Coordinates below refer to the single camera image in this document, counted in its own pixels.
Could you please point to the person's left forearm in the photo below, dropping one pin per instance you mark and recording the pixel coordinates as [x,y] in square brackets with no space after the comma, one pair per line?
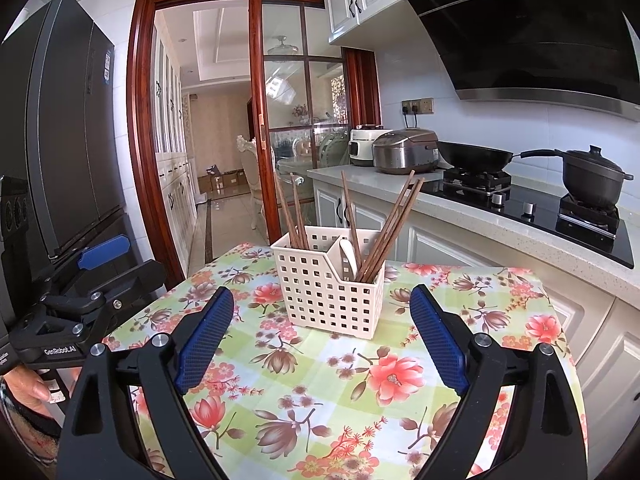
[25,435]

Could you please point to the white pressure cooker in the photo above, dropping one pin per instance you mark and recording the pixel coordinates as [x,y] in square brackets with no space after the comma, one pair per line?
[360,147]

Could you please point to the gold wall outlet with plugs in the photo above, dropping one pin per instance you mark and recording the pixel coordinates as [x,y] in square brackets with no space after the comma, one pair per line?
[425,106]

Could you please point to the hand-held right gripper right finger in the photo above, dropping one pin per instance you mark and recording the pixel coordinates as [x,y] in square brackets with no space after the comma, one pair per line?
[440,340]

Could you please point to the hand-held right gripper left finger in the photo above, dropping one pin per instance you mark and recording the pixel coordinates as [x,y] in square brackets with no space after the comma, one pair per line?
[205,340]

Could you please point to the dark grey refrigerator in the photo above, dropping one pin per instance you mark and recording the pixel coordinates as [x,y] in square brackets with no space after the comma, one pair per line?
[65,135]

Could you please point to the black glass gas stove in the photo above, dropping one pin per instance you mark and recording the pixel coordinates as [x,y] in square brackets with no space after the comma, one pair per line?
[550,232]

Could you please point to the white base kitchen cabinets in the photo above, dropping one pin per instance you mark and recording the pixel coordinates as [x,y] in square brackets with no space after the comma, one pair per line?
[327,205]

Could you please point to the person's left hand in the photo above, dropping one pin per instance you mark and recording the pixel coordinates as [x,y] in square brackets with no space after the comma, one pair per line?
[30,385]

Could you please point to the white ornate dining chair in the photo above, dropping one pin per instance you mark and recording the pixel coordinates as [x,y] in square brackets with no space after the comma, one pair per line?
[247,160]

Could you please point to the black glass range hood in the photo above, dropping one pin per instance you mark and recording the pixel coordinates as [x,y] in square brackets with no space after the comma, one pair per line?
[525,35]

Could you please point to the floral checked tablecloth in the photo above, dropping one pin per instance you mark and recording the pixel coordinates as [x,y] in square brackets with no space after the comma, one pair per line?
[325,385]

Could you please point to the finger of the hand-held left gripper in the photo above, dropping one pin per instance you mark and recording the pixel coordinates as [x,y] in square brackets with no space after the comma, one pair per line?
[105,251]
[125,282]

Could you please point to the speckled stone countertop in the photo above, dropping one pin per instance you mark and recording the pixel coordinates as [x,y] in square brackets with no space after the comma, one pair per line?
[390,185]

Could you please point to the white hallway cabinet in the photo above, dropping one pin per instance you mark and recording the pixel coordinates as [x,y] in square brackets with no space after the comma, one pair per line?
[172,185]

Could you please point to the brown wooden chopstick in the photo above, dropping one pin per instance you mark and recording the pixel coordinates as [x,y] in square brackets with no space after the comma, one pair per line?
[389,220]
[350,215]
[288,210]
[299,210]
[402,220]
[396,220]

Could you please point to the white ceramic spoon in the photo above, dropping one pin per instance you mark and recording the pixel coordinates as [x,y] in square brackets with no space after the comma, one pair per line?
[347,255]

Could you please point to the white perforated plastic utensil basket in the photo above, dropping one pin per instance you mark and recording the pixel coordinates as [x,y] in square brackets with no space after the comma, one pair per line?
[327,260]

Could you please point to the black lidded cooking pot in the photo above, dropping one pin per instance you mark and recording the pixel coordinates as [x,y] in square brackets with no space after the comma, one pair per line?
[592,180]

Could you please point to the glass sliding door wooden frame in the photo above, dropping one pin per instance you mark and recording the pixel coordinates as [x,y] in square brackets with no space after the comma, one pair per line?
[256,110]

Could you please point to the brown metallic rice cooker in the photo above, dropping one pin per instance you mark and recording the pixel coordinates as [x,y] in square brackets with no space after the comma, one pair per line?
[402,155]

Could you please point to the red wooden door frame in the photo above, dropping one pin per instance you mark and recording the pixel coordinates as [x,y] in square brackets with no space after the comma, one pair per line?
[145,160]

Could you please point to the white upper kitchen cabinet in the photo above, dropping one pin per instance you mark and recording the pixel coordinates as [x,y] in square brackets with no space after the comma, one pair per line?
[350,0]

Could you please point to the pile of cardboard boxes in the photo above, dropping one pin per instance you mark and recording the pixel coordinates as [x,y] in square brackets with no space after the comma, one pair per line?
[220,180]

